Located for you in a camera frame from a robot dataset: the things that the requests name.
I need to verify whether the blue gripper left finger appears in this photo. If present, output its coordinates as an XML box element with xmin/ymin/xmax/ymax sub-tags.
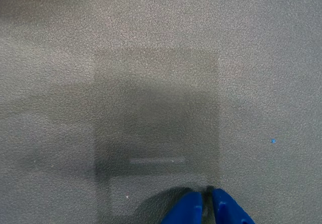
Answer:
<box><xmin>160</xmin><ymin>192</ymin><xmax>203</xmax><ymax>224</ymax></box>

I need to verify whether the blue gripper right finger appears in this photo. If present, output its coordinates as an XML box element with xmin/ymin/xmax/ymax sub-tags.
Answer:
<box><xmin>212</xmin><ymin>188</ymin><xmax>257</xmax><ymax>224</ymax></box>

